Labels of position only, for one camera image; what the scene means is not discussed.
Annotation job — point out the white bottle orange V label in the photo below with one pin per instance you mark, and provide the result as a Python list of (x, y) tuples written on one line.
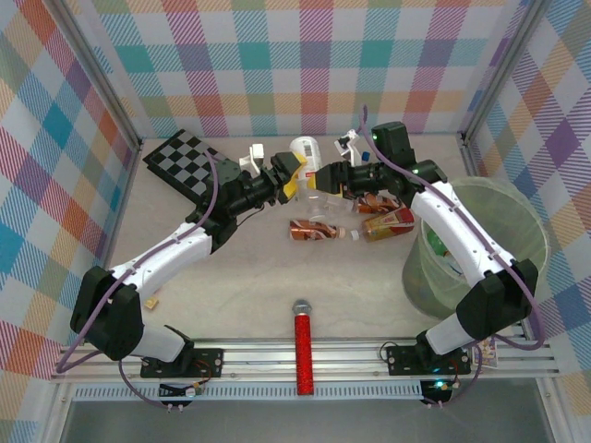
[(307, 150)]

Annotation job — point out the brown bottle white swirl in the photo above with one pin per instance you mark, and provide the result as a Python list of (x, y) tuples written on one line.
[(376, 204)]

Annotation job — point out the brown coffee bottle pink cap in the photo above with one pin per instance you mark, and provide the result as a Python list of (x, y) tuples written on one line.
[(314, 230)]

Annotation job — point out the amber tea bottle red label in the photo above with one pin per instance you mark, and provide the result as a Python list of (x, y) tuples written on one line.
[(385, 226)]

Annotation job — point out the bin with green liner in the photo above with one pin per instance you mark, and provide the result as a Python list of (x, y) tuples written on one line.
[(508, 217)]

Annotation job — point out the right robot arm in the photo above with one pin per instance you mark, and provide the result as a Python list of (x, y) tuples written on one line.
[(443, 217)]

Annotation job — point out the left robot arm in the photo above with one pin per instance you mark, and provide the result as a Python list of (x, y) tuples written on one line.
[(161, 258)]

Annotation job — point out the clear bottle blue cap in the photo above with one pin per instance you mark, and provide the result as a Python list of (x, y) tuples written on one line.
[(366, 156)]

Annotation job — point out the black grey chessboard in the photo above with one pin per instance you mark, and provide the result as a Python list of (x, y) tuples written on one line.
[(180, 159)]

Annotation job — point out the wooden cube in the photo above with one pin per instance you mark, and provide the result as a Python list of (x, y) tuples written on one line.
[(151, 303)]

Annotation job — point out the red glitter microphone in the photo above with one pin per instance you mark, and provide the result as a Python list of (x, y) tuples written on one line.
[(303, 350)]

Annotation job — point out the left controller board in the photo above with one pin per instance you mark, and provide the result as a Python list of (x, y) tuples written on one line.
[(189, 391)]

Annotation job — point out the controller board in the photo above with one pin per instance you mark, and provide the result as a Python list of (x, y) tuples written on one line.
[(438, 385), (189, 391)]

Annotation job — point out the right controller board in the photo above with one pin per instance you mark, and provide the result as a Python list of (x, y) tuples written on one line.
[(438, 385)]

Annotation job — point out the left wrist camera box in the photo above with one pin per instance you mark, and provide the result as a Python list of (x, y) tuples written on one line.
[(253, 154)]

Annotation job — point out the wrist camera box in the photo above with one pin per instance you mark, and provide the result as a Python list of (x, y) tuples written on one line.
[(347, 142), (253, 154)]

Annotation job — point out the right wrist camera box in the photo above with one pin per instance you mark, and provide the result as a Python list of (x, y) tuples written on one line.
[(347, 142)]

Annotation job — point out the right aluminium frame post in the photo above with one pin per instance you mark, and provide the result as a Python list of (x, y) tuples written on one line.
[(502, 69)]

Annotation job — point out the aluminium frame post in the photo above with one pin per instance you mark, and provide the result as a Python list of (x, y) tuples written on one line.
[(502, 69), (98, 69)]

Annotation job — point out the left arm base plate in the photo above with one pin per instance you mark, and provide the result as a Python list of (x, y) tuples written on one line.
[(208, 362)]

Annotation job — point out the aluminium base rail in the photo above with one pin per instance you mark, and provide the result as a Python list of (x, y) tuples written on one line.
[(258, 362)]

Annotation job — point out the left aluminium frame post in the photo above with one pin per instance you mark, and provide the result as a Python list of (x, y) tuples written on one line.
[(98, 69)]

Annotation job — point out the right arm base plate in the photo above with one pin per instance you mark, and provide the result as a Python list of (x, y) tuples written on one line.
[(401, 360)]

